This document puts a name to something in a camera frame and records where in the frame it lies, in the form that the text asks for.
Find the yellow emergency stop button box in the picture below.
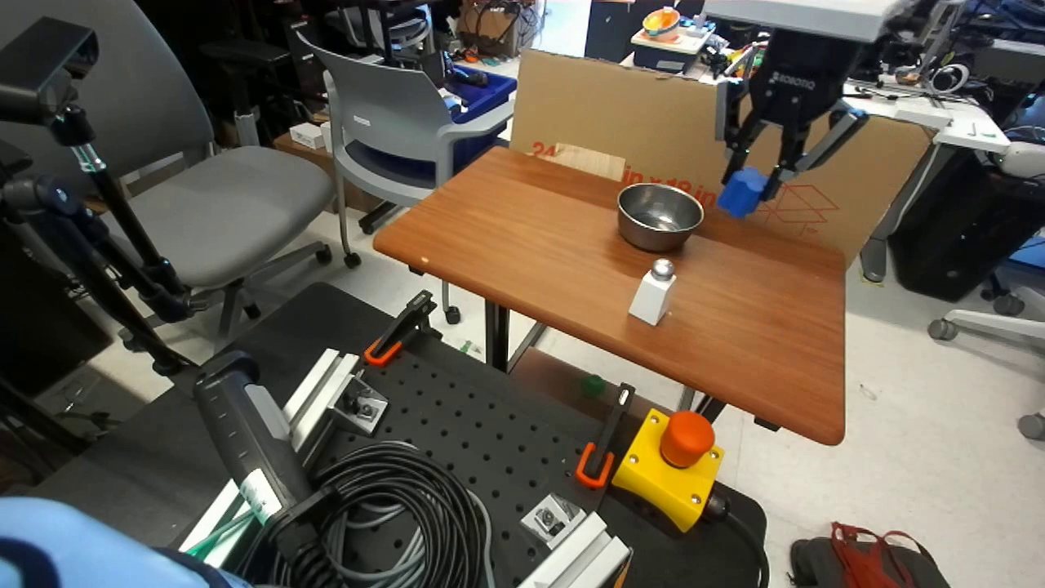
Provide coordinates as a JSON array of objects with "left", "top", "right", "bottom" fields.
[{"left": 611, "top": 408, "right": 725, "bottom": 533}]

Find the orange black clamp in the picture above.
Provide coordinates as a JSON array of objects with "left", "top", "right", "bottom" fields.
[
  {"left": 575, "top": 385, "right": 632, "bottom": 489},
  {"left": 364, "top": 290, "right": 434, "bottom": 365}
]

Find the blue block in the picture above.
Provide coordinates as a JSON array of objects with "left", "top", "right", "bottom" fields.
[{"left": 718, "top": 168, "right": 771, "bottom": 220}]

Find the black camera tripod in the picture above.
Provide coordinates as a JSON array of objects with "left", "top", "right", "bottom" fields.
[{"left": 0, "top": 18, "right": 194, "bottom": 375}]

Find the cardboard sheet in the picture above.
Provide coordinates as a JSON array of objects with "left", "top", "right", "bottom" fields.
[{"left": 513, "top": 52, "right": 931, "bottom": 263}]

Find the black coiled cable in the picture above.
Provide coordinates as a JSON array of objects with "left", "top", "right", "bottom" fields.
[{"left": 261, "top": 437, "right": 501, "bottom": 588}]

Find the metal bowl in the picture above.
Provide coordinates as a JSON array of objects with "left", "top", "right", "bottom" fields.
[{"left": 616, "top": 183, "right": 706, "bottom": 256}]

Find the black perforated board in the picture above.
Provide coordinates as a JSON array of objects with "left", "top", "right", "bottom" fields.
[{"left": 29, "top": 281, "right": 771, "bottom": 588}]

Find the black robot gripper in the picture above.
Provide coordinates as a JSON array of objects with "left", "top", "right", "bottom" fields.
[{"left": 714, "top": 30, "right": 870, "bottom": 195}]

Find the grey office chair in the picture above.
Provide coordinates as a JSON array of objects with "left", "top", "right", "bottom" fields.
[{"left": 0, "top": 0, "right": 332, "bottom": 323}]

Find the white salt shaker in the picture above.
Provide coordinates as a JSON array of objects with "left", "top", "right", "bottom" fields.
[{"left": 629, "top": 257, "right": 675, "bottom": 327}]

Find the grey white chair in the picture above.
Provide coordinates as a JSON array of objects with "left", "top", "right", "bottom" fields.
[{"left": 302, "top": 37, "right": 516, "bottom": 237}]

